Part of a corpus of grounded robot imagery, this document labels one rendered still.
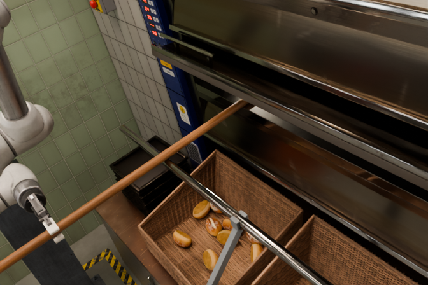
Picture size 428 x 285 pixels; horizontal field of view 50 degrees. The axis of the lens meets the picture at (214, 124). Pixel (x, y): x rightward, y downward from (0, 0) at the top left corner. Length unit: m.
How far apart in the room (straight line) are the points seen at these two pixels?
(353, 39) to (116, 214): 1.56
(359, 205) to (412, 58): 0.59
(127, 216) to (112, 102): 0.81
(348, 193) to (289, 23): 0.58
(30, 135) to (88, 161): 0.93
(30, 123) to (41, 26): 0.71
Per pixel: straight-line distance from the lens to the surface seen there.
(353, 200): 1.56
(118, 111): 2.90
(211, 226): 2.06
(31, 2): 2.54
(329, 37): 1.26
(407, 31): 1.08
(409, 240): 1.50
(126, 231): 2.28
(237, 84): 1.39
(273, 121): 1.64
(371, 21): 1.13
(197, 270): 2.01
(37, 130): 2.08
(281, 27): 1.37
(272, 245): 1.26
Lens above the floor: 2.16
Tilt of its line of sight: 36 degrees down
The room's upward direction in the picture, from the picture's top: 15 degrees counter-clockwise
